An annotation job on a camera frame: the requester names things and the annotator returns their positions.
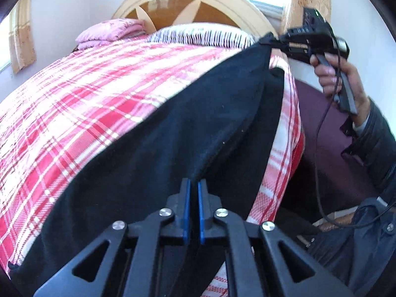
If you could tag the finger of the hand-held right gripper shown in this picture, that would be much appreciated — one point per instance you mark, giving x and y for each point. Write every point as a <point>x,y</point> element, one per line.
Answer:
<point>273,39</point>

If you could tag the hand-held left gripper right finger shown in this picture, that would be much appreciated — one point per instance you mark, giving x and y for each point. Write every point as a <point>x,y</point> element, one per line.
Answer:
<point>201,213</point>

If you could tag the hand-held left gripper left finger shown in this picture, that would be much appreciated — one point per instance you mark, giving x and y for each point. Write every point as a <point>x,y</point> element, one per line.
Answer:
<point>186,213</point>

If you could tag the black pants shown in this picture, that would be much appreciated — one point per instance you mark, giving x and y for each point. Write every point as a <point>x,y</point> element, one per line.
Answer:
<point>173,114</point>

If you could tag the person's right forearm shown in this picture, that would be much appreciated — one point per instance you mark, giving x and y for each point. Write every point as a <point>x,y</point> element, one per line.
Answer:
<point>377,142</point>

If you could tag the person's right hand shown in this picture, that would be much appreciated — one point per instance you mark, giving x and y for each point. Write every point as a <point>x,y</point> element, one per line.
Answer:
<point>326,75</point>

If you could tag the striped pillow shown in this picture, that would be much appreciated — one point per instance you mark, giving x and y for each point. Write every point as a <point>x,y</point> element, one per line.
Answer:
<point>201,34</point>

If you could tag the purple cloth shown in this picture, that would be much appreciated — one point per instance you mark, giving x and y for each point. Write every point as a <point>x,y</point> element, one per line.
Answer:
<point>332,173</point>

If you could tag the red plaid bed sheet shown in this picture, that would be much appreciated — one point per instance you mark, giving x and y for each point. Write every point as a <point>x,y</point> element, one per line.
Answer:
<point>77,99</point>

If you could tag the person's dark jacket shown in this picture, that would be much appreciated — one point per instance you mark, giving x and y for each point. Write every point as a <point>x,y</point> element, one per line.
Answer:
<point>355,253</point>

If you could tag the pink folded blanket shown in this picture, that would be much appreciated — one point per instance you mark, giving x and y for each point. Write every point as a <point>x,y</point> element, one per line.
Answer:
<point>108,31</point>

